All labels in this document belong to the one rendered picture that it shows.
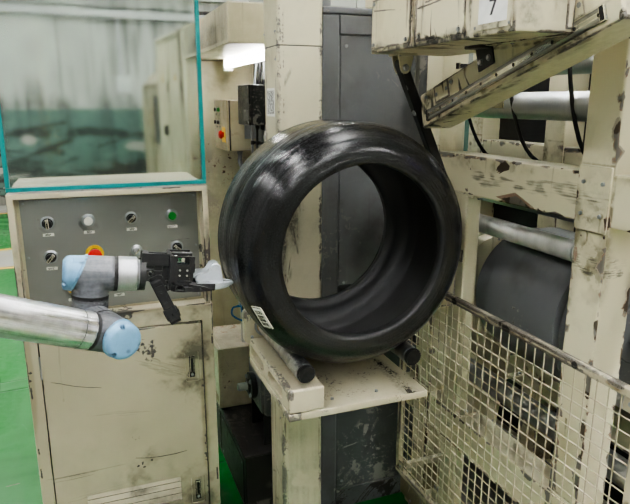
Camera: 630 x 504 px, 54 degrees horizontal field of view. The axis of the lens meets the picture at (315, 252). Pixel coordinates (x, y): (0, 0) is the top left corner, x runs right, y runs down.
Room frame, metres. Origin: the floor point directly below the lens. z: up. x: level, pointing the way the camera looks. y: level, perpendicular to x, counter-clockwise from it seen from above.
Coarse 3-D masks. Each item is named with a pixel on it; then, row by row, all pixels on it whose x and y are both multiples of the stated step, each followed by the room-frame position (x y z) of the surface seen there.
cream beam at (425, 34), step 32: (384, 0) 1.67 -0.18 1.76; (416, 0) 1.52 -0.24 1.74; (448, 0) 1.39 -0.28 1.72; (512, 0) 1.19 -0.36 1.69; (544, 0) 1.21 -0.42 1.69; (384, 32) 1.67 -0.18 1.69; (416, 32) 1.52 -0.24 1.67; (448, 32) 1.39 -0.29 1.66; (480, 32) 1.28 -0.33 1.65; (512, 32) 1.21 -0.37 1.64; (544, 32) 1.21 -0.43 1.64
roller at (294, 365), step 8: (264, 336) 1.55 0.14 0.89; (272, 344) 1.48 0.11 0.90; (280, 352) 1.42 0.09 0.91; (288, 352) 1.39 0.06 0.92; (288, 360) 1.36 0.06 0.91; (296, 360) 1.34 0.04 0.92; (304, 360) 1.33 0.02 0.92; (296, 368) 1.31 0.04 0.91; (304, 368) 1.30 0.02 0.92; (312, 368) 1.31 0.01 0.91; (296, 376) 1.31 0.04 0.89; (304, 376) 1.30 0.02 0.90; (312, 376) 1.31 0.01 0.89
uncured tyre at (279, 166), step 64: (320, 128) 1.37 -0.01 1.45; (384, 128) 1.40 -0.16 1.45; (256, 192) 1.30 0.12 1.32; (384, 192) 1.67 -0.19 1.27; (448, 192) 1.42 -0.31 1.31; (256, 256) 1.26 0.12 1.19; (384, 256) 1.67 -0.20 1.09; (448, 256) 1.42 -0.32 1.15; (256, 320) 1.31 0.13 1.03; (320, 320) 1.59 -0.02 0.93; (384, 320) 1.54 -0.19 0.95
